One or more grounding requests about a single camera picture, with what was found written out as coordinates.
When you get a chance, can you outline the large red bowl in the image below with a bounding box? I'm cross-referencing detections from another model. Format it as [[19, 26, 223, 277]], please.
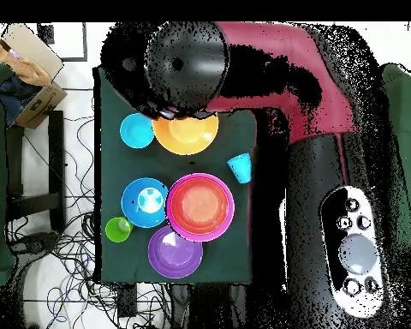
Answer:
[[170, 176, 230, 236]]

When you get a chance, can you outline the blue cup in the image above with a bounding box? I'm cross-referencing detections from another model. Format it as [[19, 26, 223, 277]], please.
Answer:
[[226, 152, 253, 185]]

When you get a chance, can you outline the large pink bowl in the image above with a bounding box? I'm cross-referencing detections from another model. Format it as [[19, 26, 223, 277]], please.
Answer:
[[165, 172, 235, 243]]

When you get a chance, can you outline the dark green table cloth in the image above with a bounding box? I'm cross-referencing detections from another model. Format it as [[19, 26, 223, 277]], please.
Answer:
[[92, 66, 258, 285]]

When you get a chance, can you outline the large orange bowl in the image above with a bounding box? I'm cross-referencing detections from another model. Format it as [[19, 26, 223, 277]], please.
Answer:
[[152, 113, 220, 156]]

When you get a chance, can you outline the medium blue bowl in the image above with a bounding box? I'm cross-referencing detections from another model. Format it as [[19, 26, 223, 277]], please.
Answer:
[[121, 176, 170, 229]]

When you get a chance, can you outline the purple bowl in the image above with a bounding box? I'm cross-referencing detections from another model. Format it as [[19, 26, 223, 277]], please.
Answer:
[[147, 224, 204, 279]]

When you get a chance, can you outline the small light blue bowl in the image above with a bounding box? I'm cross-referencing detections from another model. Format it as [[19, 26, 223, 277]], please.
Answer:
[[119, 113, 156, 150]]

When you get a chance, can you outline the green cup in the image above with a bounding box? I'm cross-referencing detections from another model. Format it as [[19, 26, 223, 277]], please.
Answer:
[[104, 216, 135, 244]]

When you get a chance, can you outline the cardboard box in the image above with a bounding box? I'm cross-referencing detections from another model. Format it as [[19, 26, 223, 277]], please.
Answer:
[[0, 22, 69, 130]]

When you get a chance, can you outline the brown cloth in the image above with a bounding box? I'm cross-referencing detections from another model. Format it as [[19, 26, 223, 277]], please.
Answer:
[[0, 33, 52, 87]]

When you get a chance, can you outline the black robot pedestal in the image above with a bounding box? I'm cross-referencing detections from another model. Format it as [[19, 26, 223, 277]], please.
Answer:
[[169, 283, 251, 329]]

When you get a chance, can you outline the black stool frame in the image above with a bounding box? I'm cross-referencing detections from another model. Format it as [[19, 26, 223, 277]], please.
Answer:
[[6, 110, 67, 234]]

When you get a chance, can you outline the black square frame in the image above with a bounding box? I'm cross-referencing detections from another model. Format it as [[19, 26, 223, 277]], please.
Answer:
[[37, 21, 88, 63]]

